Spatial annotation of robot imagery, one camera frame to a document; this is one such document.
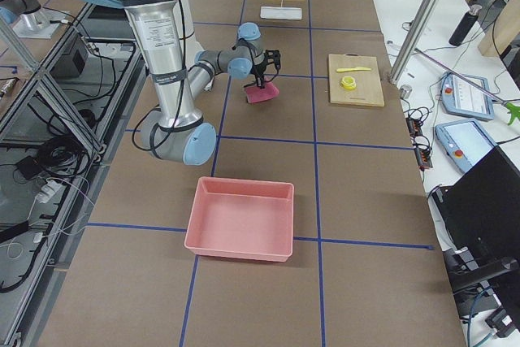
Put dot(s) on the yellow lemon slice toy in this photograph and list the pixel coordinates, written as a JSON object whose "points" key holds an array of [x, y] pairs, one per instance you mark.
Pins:
{"points": [[348, 83]]}

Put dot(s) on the black water bottle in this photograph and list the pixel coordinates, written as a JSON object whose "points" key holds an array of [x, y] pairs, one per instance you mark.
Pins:
{"points": [[464, 26]]}

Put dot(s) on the black monitor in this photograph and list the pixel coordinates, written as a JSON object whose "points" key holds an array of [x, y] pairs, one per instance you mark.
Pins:
{"points": [[481, 213]]}

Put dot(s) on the wooden cutting board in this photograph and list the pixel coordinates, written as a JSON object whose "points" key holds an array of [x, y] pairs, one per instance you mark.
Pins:
{"points": [[369, 90]]}

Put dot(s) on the metal reacher grabber stick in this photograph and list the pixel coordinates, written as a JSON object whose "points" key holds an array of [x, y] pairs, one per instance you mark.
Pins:
{"points": [[513, 110]]}

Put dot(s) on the small silver metal cylinder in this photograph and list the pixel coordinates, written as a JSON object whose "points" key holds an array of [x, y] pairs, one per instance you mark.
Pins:
{"points": [[405, 91]]}

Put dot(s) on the yellow plastic knife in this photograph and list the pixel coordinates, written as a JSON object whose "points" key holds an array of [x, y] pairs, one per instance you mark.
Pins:
{"points": [[353, 69]]}

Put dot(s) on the teach pendant tablet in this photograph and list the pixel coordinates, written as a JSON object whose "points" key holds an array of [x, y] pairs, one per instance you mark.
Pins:
{"points": [[461, 98], [465, 141]]}

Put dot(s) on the pink plastic bin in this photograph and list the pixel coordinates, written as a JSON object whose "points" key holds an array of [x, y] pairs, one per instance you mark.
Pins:
{"points": [[243, 219]]}

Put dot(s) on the white rack tray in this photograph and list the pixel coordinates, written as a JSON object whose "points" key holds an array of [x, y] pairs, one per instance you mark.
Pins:
{"points": [[280, 13]]}

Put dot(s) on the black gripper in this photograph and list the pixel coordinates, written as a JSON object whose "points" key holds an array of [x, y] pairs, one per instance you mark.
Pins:
{"points": [[258, 75]]}

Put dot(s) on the pink cloth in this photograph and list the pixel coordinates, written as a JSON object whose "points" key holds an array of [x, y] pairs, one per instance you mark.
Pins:
{"points": [[255, 94]]}

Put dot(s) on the aluminium frame post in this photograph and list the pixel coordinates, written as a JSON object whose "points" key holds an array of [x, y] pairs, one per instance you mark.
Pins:
{"points": [[421, 18]]}

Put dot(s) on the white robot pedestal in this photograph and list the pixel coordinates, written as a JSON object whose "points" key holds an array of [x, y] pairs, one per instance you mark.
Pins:
{"points": [[186, 33]]}

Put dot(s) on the teach pendant tablet near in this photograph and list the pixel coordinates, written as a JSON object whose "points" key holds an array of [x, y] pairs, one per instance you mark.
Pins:
{"points": [[465, 141]]}

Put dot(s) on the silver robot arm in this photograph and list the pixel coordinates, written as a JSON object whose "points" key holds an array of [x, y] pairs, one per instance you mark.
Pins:
{"points": [[176, 130]]}

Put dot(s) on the teach pendant tablet far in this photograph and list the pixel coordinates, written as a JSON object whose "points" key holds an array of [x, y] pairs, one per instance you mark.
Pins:
{"points": [[461, 98]]}

